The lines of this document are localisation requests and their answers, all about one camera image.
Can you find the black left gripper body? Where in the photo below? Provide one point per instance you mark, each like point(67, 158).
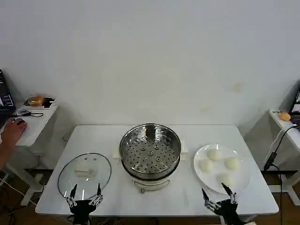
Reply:
point(82, 208)

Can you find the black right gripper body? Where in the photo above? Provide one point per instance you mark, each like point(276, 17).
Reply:
point(228, 211)

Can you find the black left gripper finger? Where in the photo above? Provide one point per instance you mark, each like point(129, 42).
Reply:
point(71, 199)
point(97, 198)

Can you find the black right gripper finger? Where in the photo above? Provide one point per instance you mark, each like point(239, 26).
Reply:
point(233, 198)
point(209, 204)

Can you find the white steamed bun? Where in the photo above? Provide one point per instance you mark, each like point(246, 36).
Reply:
point(206, 166)
point(214, 155)
point(223, 178)
point(232, 163)

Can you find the black computer mouse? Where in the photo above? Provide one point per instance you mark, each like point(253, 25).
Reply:
point(21, 121)

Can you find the person's hand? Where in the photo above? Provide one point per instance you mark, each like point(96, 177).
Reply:
point(14, 133)

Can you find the white work table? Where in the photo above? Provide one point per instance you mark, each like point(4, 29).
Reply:
point(117, 201)

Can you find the round white plate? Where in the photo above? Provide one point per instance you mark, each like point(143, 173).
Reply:
point(241, 178)

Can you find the round glass lid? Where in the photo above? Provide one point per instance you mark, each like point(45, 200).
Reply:
point(93, 161)

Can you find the white electric cooker base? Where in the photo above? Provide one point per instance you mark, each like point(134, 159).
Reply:
point(150, 184)

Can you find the steel perforated steamer basket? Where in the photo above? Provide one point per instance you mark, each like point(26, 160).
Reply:
point(150, 145)

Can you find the white side desk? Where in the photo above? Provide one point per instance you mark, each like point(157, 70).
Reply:
point(37, 126)

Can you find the orange bread roll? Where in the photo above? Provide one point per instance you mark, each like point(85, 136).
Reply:
point(285, 116)

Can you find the black and white box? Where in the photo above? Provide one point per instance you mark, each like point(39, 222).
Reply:
point(48, 102)

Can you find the bagged brown bread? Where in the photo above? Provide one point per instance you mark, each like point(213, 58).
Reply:
point(36, 100)

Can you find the black laptop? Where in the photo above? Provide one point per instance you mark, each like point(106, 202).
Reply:
point(5, 103)

